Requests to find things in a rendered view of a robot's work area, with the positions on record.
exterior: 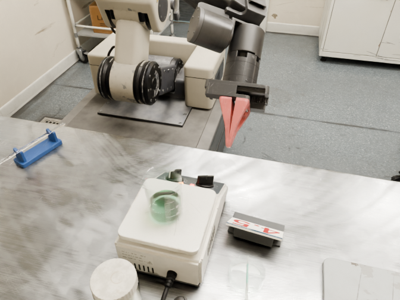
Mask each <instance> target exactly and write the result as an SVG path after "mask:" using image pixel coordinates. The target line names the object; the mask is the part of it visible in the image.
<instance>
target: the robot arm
mask: <svg viewBox="0 0 400 300"><path fill-rule="evenodd" d="M183 1H185V2H186V3H187V4H189V5H190V6H191V7H192V8H194V9H195V11H194V13H193V15H192V17H191V19H190V25H189V28H188V31H187V42H189V43H192V44H194V45H198V46H200V47H203V48H206V49H209V50H211V51H214V52H217V53H219V54H220V53H222V52H223V51H224V50H225V49H226V48H227V47H228V46H229V48H228V52H227V58H226V65H225V69H224V74H223V80H216V79H206V81H205V89H206V91H205V96H206V97H207V98H210V99H212V100H213V98H214V99H219V101H220V106H221V111H222V115H223V120H224V125H225V137H226V147H227V148H231V146H232V143H233V141H234V139H235V137H236V134H237V132H238V131H239V129H240V128H241V127H242V125H243V124H244V122H245V121H246V119H247V118H248V117H249V115H250V112H256V113H265V107H266V106H267V105H268V99H269V88H270V87H269V86H268V85H259V84H257V79H258V72H259V67H260V61H261V54H262V50H263V43H264V36H265V32H264V30H263V29H262V28H260V27H259V25H260V24H261V23H262V21H263V19H264V18H265V17H266V14H265V13H266V12H267V6H266V3H265V0H183ZM228 6H229V7H231V8H229V7H228Z"/></svg>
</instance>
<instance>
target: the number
mask: <svg viewBox="0 0 400 300"><path fill-rule="evenodd" d="M229 223H233V224H237V225H239V226H243V227H247V228H250V229H253V230H257V231H260V232H264V233H267V234H270V235H274V236H278V237H281V235H282V232H280V231H277V230H273V229H269V228H267V227H263V226H259V225H256V224H252V223H249V222H246V221H242V220H238V219H235V218H233V219H232V220H230V221H229Z"/></svg>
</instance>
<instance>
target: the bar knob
mask: <svg viewBox="0 0 400 300"><path fill-rule="evenodd" d="M213 182H214V175H199V176H198V179H197V182H196V185H197V186H199V187H202V188H213V187H214V184H213Z"/></svg>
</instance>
